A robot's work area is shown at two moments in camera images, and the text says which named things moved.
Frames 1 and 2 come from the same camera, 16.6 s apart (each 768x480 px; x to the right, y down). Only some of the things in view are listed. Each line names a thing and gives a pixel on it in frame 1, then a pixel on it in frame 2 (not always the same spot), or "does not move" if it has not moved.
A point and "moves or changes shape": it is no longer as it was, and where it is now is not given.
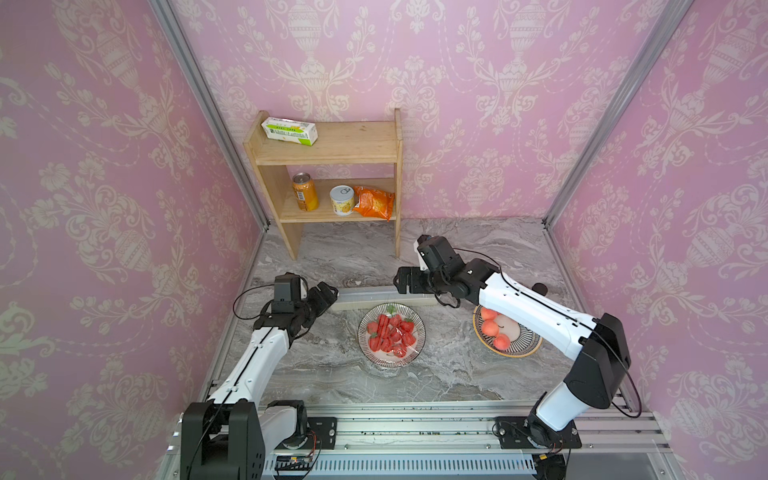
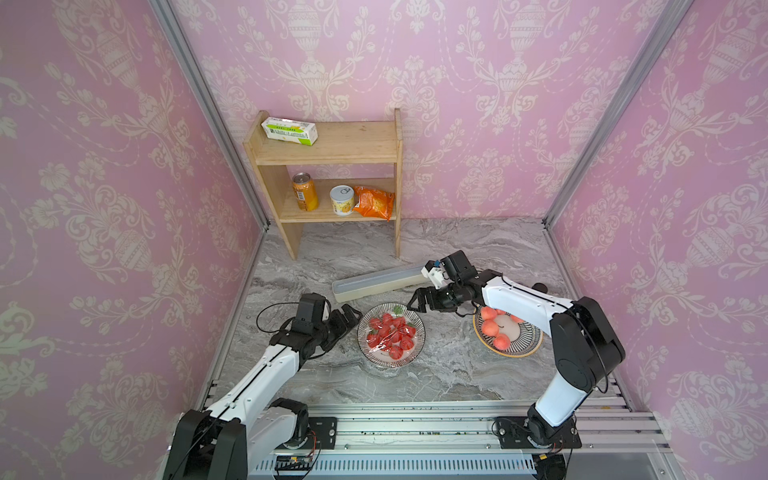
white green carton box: [293, 130] does not move
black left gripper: [323, 303] to [343, 326]
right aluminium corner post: [669, 21] does not move
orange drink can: [305, 192] does not move
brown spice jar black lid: [540, 288] does not move
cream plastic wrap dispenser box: [361, 297] moves or changes shape
